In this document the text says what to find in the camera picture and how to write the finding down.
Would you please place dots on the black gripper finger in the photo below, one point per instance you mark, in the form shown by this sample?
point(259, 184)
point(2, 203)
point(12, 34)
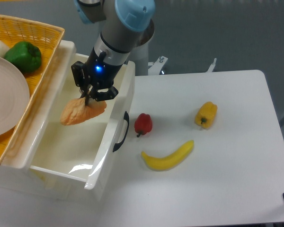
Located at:
point(85, 90)
point(110, 94)

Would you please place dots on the green bell pepper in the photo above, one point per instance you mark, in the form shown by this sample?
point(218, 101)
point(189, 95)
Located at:
point(25, 56)

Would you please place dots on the orange triangle bread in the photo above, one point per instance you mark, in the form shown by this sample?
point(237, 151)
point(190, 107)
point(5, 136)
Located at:
point(76, 111)

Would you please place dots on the yellow banana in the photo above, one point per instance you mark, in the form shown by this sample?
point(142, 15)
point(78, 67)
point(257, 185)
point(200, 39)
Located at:
point(170, 161)

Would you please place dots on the yellow bell pepper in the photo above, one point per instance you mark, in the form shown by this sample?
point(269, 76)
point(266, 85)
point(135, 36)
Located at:
point(206, 115)

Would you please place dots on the yellow woven basket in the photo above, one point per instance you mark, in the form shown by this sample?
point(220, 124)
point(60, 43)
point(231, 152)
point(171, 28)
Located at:
point(47, 38)

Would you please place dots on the beige ribbed plate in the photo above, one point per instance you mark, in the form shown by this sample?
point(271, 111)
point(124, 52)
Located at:
point(14, 96)

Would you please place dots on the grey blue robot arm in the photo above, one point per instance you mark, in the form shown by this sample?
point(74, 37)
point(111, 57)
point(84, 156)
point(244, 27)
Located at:
point(125, 22)

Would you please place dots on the white metal bracket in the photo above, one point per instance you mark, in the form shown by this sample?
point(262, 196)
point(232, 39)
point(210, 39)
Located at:
point(212, 66)

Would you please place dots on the open upper white drawer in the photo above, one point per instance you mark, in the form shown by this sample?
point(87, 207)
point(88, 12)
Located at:
point(83, 154)

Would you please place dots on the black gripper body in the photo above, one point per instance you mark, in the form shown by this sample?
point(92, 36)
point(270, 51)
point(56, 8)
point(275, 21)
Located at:
point(95, 72)

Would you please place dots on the red bell pepper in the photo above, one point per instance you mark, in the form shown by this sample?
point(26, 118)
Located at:
point(143, 124)

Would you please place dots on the black drawer handle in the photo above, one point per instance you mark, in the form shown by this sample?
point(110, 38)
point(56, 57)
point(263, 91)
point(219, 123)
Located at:
point(123, 132)

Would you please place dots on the white drawer cabinet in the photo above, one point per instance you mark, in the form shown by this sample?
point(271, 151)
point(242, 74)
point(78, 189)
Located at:
point(15, 170)

